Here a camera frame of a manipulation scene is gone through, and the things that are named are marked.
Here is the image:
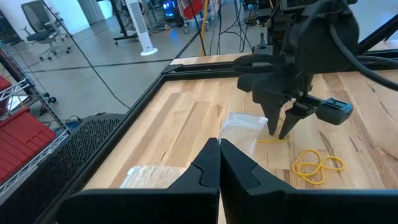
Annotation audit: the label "red bins on wire shelf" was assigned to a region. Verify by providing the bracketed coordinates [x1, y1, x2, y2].
[0, 46, 72, 200]

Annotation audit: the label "black perforated case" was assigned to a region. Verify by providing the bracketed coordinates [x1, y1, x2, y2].
[0, 113, 126, 224]

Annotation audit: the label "blue lit computer tower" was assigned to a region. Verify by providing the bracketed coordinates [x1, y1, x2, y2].
[161, 0, 178, 19]

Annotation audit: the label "yellow rubber band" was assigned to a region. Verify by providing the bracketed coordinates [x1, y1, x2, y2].
[320, 154, 346, 172]
[291, 148, 326, 187]
[257, 134, 290, 144]

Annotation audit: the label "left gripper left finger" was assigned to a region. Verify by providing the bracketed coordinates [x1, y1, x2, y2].
[55, 138, 221, 224]

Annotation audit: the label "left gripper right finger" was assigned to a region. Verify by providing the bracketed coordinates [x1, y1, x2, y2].
[220, 138, 398, 224]

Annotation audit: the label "thin black cable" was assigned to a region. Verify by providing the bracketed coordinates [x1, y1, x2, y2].
[40, 0, 132, 110]

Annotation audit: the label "white tower fan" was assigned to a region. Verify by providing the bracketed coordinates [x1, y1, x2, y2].
[125, 0, 159, 57]

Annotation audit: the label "black aluminium table frame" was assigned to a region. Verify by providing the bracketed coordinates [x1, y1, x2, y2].
[32, 14, 398, 224]

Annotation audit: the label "red plastic bin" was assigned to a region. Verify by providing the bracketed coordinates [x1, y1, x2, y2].
[0, 107, 57, 185]

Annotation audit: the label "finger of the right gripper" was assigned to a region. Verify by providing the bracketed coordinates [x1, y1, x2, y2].
[251, 90, 290, 136]
[278, 101, 315, 140]

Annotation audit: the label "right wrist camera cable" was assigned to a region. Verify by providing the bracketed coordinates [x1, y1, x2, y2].
[328, 23, 398, 91]

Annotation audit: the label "grey office chair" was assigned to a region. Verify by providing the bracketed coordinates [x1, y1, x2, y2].
[20, 0, 73, 62]

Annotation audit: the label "black rolling stand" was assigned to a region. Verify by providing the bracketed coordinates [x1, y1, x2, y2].
[110, 0, 140, 45]

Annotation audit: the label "yellow cable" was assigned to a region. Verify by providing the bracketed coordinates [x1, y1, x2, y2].
[200, 0, 210, 57]

